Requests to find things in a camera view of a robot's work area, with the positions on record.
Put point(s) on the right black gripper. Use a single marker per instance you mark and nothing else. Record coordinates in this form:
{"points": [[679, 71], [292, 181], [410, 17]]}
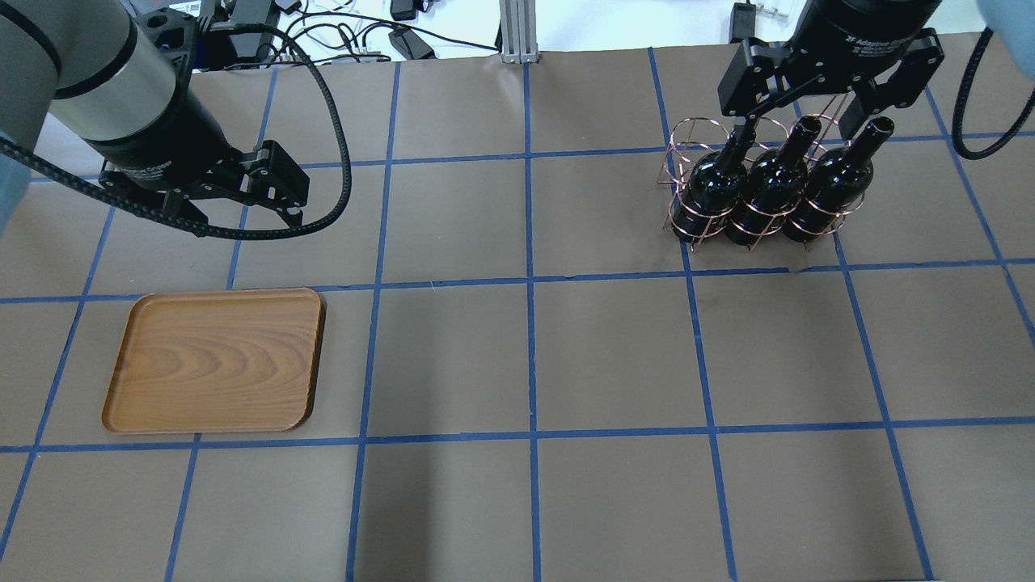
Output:
{"points": [[859, 32]]}

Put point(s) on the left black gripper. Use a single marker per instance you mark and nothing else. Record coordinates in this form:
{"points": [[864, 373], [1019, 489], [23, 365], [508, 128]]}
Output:
{"points": [[171, 139]]}

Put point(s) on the dark wine bottle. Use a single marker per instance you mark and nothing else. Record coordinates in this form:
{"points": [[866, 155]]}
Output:
{"points": [[713, 188], [773, 187], [839, 178]]}

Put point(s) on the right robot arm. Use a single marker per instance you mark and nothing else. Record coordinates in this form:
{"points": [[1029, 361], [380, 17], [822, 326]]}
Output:
{"points": [[882, 52]]}

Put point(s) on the wooden tray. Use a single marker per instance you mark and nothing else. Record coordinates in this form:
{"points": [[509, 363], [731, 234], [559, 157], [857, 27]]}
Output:
{"points": [[237, 361]]}

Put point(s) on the black power adapter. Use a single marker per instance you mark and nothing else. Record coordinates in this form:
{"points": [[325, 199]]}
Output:
{"points": [[410, 45]]}

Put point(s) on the copper wire bottle basket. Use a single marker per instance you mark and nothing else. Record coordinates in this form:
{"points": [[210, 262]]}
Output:
{"points": [[684, 152]]}

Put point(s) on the aluminium frame post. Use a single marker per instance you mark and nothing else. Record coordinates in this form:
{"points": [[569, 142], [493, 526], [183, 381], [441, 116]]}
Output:
{"points": [[518, 32]]}

